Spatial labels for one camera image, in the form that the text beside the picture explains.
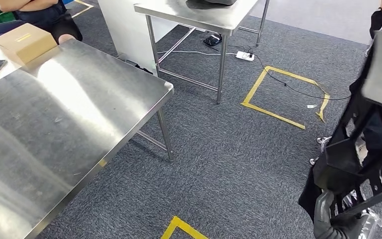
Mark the chrome stool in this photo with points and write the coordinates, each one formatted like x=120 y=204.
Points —
x=324 y=140

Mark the cardboard box yellow label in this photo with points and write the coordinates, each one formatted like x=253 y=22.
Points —
x=26 y=43

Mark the stainless steel table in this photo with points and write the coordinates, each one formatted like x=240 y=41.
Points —
x=210 y=16

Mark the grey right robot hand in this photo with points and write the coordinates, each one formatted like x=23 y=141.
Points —
x=322 y=227

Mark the dark grey part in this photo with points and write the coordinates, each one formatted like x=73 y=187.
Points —
x=207 y=4

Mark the black pouch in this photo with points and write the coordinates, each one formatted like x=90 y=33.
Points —
x=212 y=40

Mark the person's forearm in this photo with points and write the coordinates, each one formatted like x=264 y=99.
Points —
x=19 y=5

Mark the stainless steel workbench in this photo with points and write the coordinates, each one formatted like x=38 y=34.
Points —
x=62 y=132

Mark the torn yellow floor tape square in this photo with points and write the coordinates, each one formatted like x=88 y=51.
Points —
x=270 y=113

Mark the white power strip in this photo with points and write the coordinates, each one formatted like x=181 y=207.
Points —
x=244 y=56

